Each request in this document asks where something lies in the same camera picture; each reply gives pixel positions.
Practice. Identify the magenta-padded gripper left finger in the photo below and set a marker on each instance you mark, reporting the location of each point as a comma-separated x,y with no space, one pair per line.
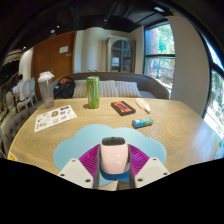
74,171

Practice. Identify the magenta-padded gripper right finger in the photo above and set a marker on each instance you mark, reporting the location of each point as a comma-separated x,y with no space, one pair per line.
152,170

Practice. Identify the pink and black computer mouse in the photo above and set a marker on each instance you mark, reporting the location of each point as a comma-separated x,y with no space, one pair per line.
114,156

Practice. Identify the blue cloud-shaped mouse pad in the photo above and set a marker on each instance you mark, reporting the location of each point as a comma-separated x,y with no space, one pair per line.
86,140

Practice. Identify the small teal box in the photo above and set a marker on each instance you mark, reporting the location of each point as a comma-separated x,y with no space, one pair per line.
142,122

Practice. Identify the white sticker sheet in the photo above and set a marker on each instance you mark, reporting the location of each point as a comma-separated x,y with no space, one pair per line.
55,118

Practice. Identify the white tube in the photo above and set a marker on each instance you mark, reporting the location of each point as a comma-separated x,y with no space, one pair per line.
142,105

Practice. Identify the black and red flat box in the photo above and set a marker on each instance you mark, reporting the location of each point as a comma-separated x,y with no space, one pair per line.
123,108

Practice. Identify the grey tufted armchair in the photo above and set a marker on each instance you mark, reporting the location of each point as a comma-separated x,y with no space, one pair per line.
15,128

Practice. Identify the green drink can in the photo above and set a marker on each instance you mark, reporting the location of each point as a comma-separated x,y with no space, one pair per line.
93,93

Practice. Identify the black backpack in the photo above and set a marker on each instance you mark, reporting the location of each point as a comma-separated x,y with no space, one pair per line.
64,89

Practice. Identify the striped cushion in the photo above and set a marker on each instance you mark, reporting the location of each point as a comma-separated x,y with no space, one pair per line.
108,88
128,89

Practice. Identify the clear shaker bottle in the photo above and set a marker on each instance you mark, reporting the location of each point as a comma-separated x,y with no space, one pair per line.
46,91

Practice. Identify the grey curved sofa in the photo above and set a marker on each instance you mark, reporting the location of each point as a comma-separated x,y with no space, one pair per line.
151,85

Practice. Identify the group of white chairs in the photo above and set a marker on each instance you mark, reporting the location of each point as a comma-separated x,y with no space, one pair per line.
26,91

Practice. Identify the large black-framed window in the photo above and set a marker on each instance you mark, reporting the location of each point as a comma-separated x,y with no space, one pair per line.
215,96

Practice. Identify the person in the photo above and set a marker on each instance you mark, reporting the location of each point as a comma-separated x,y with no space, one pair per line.
19,87

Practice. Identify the wooden door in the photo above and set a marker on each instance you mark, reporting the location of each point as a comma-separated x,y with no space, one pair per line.
50,60

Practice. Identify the glass-door cabinet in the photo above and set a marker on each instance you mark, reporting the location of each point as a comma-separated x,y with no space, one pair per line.
120,55

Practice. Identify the white door sign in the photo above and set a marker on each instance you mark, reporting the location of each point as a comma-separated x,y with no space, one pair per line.
63,49

